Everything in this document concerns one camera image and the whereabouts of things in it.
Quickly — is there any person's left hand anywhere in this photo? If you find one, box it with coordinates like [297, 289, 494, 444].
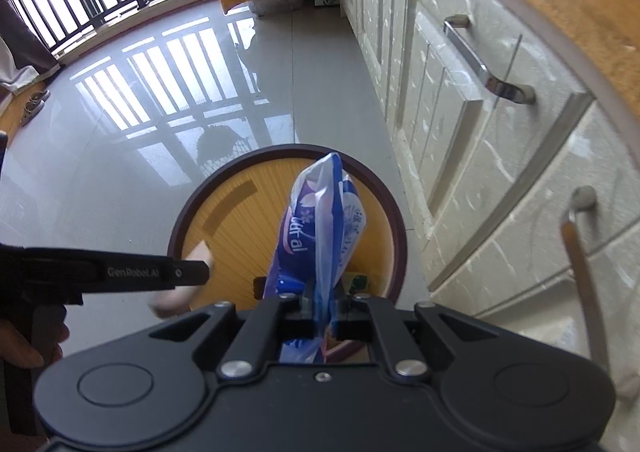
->
[0, 318, 69, 368]

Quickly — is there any yellow bin with dark rim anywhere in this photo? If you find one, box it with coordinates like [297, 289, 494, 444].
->
[167, 144, 407, 363]

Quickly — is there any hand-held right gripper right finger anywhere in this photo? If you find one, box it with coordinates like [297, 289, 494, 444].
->
[332, 282, 501, 380]

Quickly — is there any dark brown curtain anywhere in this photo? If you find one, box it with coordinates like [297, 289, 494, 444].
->
[0, 0, 61, 93]

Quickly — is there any pale pink paper piece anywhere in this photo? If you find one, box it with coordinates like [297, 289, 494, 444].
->
[150, 241, 215, 319]

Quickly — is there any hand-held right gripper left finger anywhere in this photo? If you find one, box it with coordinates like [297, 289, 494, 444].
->
[150, 279, 317, 380]

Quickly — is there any blue and white plastic wrapper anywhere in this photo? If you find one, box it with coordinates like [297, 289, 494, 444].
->
[262, 152, 370, 365]

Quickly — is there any cream bed drawer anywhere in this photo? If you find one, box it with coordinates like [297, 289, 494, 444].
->
[395, 0, 596, 223]
[427, 99, 640, 383]

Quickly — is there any metal drawer handle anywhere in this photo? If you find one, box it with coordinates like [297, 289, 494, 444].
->
[560, 185, 636, 400]
[444, 14, 537, 105]

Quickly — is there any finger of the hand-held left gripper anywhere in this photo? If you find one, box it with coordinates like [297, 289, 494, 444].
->
[82, 254, 210, 294]

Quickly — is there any cream bed base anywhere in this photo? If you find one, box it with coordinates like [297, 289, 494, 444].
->
[334, 0, 640, 403]

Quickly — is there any teal snack wrapper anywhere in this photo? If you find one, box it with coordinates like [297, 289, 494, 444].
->
[342, 272, 373, 295]

